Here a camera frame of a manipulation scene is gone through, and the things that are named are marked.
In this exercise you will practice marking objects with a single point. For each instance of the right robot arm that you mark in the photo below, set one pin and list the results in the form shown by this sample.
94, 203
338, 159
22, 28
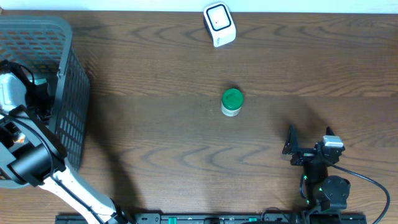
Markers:
326, 194

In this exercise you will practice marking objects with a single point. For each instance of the white barcode scanner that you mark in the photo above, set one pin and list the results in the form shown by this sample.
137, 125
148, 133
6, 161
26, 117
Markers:
219, 24

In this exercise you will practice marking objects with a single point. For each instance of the green lid jar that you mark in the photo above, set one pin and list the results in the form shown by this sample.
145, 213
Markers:
232, 102

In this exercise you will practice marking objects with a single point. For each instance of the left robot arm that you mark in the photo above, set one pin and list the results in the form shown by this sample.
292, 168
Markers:
32, 154

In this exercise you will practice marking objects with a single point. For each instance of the grey plastic mesh basket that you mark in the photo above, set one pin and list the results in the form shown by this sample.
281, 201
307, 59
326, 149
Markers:
44, 45

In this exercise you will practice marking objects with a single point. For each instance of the teal snack packet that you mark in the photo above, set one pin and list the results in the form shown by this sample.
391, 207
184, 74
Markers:
40, 81

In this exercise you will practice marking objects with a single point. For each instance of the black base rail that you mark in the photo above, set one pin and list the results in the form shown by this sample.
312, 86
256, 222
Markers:
272, 217

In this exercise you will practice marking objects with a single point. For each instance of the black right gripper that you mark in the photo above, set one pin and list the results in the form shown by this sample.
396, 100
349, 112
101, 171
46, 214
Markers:
291, 145

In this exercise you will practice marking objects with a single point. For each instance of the orange tissue packet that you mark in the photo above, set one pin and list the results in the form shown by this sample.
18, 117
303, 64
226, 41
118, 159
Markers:
20, 138

